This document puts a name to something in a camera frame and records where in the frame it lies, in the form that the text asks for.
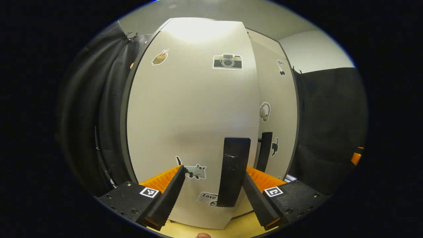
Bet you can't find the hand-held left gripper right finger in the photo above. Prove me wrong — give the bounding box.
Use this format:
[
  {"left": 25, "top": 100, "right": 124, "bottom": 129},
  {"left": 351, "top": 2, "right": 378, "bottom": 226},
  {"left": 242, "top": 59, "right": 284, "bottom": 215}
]
[{"left": 242, "top": 165, "right": 329, "bottom": 231}]

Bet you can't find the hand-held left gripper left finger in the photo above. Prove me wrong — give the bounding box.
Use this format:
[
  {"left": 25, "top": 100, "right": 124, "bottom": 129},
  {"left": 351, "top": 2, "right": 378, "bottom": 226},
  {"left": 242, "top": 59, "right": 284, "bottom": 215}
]
[{"left": 96, "top": 165, "right": 186, "bottom": 231}]

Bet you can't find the black door handle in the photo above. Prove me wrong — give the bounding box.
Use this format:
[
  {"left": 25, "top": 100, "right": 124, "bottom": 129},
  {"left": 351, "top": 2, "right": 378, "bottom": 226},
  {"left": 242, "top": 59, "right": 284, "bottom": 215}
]
[
  {"left": 216, "top": 137, "right": 251, "bottom": 208},
  {"left": 256, "top": 132, "right": 273, "bottom": 173}
]

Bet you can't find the white cabinet door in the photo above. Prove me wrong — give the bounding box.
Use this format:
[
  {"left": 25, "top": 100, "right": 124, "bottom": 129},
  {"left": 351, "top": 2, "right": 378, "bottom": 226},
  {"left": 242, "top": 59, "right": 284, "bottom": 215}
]
[
  {"left": 246, "top": 29, "right": 300, "bottom": 185},
  {"left": 127, "top": 17, "right": 261, "bottom": 229}
]

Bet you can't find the grey and white cabinet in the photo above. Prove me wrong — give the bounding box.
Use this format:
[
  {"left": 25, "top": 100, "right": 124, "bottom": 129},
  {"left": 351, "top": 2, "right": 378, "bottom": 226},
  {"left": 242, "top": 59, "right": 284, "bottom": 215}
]
[{"left": 120, "top": 17, "right": 301, "bottom": 220}]

